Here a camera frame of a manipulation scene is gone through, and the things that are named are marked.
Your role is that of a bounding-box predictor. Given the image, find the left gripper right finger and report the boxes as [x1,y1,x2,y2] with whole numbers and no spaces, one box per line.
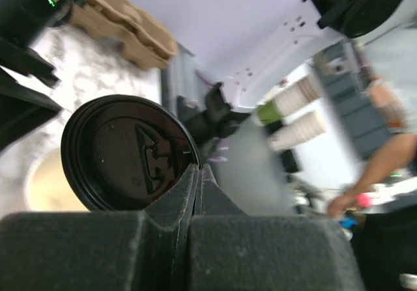
[192,166,364,290]

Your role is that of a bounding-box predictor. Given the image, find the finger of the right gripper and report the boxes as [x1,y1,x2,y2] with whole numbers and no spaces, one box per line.
[1,92,63,152]

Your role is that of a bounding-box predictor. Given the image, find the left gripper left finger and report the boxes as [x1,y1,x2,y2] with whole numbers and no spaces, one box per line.
[1,165,199,290]

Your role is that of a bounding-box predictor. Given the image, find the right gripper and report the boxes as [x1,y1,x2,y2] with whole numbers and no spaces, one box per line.
[1,0,74,87]

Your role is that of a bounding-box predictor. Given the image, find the white paper coffee cup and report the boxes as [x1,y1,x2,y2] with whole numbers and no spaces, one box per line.
[24,149,88,212]

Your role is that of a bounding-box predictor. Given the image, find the black coffee cup lid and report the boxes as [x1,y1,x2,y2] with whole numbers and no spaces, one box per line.
[61,94,201,211]

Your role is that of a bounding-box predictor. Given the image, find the person forearm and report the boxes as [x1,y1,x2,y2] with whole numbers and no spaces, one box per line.
[346,133,416,198]

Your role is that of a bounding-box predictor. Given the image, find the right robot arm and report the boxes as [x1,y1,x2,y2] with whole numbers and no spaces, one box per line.
[1,0,402,148]

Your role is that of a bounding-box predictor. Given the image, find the person hand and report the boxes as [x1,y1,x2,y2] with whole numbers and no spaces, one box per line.
[327,191,359,219]

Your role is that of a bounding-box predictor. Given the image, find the cardboard cup carrier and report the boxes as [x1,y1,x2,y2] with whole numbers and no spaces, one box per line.
[70,0,178,70]

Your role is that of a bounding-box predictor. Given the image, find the stacked paper cups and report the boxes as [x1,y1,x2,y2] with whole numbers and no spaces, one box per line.
[253,75,326,152]

